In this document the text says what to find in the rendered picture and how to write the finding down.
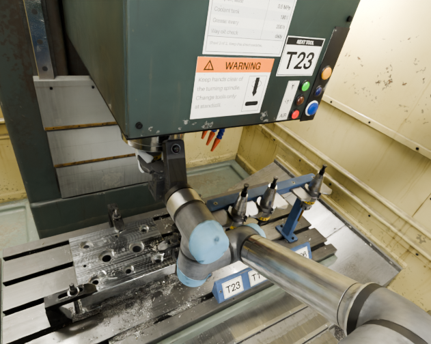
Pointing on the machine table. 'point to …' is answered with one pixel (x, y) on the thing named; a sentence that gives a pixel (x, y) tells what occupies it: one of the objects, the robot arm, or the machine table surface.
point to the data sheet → (247, 26)
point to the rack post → (290, 223)
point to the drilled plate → (161, 269)
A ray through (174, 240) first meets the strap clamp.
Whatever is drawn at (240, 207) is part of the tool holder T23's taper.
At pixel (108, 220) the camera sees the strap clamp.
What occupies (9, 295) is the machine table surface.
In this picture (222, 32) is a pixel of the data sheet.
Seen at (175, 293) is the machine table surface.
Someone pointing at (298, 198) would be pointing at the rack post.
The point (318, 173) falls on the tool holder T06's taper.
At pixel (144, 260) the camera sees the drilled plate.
